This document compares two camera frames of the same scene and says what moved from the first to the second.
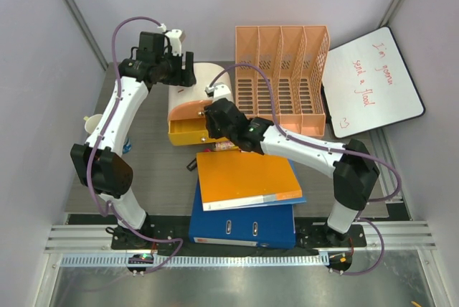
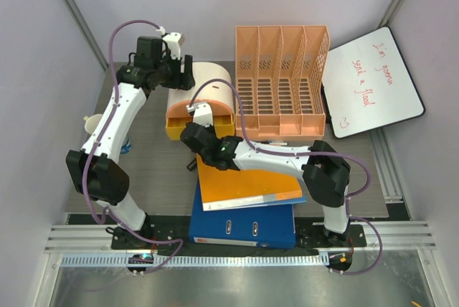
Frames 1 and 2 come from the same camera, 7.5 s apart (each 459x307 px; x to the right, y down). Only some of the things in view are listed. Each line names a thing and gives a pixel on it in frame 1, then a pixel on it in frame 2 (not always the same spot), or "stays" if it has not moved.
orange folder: (236, 178) stays
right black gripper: (211, 131) to (212, 130)
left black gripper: (184, 77) stays
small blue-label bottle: (127, 146) stays
